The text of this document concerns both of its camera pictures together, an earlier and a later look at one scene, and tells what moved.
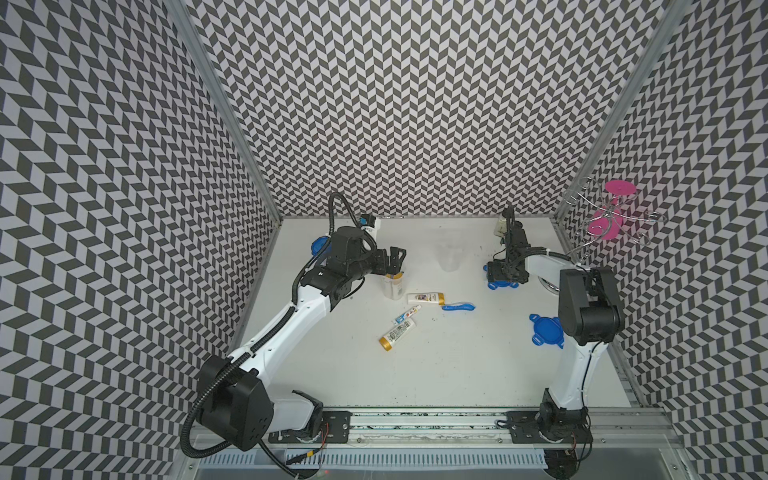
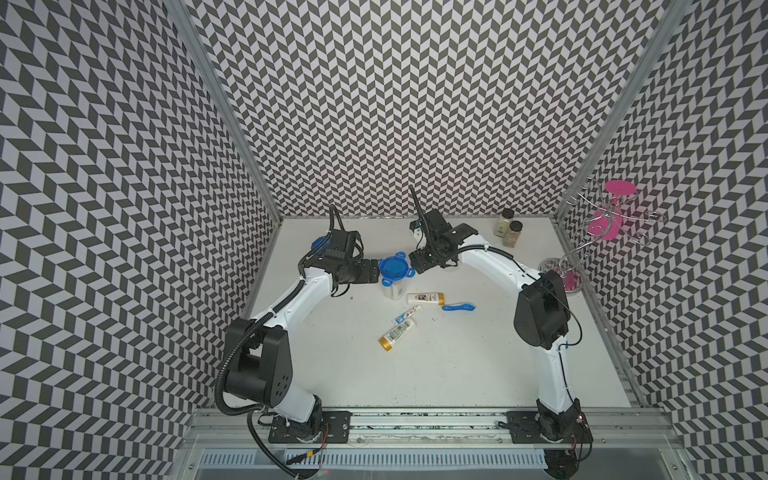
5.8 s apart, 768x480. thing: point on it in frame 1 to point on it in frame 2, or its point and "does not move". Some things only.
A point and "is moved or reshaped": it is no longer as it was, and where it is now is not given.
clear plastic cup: (393, 285) does not move
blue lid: (318, 243) does not move
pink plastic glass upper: (620, 187) does not move
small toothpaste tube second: (407, 314) does not move
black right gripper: (495, 274) to (418, 262)
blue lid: (493, 285) is moved or reshaped
